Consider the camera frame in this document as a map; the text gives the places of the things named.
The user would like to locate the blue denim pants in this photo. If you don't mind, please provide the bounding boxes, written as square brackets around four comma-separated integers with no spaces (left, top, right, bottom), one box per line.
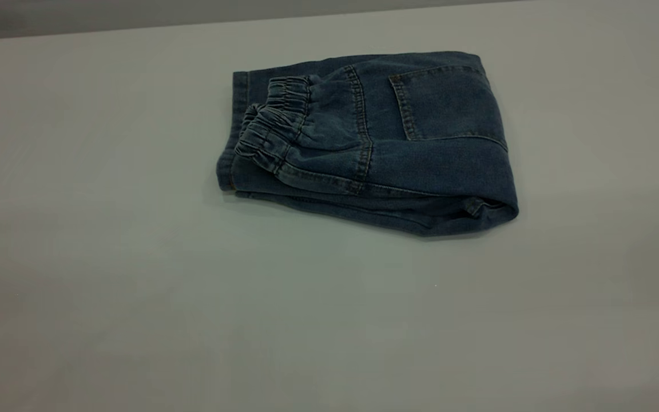
[216,51,520,237]

